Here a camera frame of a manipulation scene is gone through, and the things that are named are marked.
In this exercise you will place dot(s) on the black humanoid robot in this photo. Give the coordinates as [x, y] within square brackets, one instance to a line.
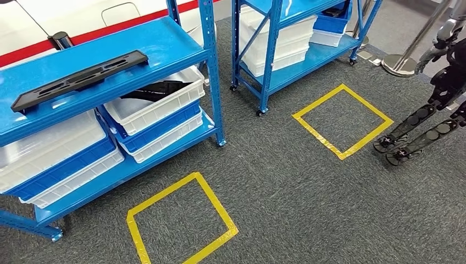
[447, 83]

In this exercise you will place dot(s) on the blue plastic crate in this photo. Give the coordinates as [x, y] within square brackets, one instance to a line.
[80, 162]
[331, 24]
[164, 125]

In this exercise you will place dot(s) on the red barrier belt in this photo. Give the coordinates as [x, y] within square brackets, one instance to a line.
[127, 22]
[22, 53]

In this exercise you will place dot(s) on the chrome stanchion post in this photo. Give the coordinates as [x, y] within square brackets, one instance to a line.
[364, 42]
[398, 65]

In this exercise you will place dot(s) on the white car body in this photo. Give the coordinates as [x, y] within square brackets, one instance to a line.
[54, 14]

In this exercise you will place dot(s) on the blue metal shelf rack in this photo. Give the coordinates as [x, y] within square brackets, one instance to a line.
[327, 53]
[164, 40]

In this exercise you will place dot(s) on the black stanchion post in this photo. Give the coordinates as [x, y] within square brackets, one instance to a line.
[62, 40]

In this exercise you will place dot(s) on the long black plastic part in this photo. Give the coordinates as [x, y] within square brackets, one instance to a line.
[140, 58]

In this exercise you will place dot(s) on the black part in crate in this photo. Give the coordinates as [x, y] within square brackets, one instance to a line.
[156, 91]
[333, 12]

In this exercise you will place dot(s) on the grey floor outlet plate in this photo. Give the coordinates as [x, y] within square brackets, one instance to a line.
[452, 106]
[367, 56]

